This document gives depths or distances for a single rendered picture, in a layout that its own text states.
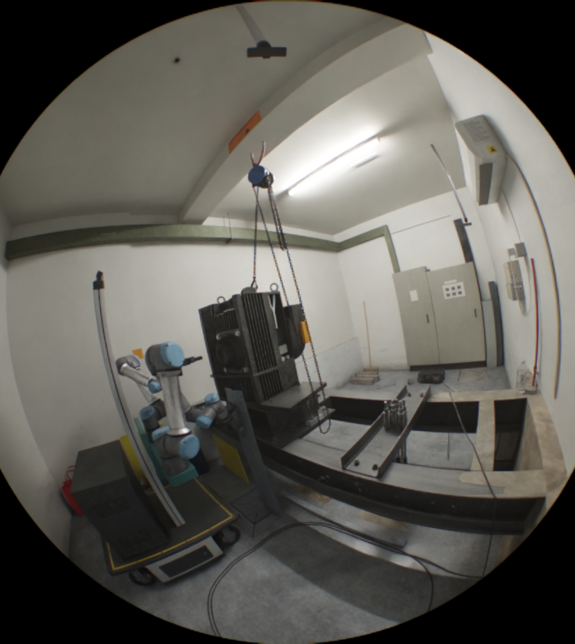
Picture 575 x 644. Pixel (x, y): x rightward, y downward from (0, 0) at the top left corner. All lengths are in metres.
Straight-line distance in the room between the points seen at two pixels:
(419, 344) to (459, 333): 0.73
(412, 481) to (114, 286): 2.62
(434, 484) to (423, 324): 3.17
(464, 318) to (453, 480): 3.05
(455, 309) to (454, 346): 0.58
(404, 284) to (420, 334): 0.87
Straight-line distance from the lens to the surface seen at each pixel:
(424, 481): 1.04
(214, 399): 1.23
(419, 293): 3.87
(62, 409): 2.49
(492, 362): 4.00
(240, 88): 1.72
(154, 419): 1.67
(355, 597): 1.47
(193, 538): 1.52
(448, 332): 3.87
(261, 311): 1.53
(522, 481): 1.07
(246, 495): 2.11
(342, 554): 1.60
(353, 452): 1.18
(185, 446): 1.05
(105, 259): 2.52
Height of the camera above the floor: 1.40
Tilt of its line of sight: 1 degrees down
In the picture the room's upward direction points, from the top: 12 degrees counter-clockwise
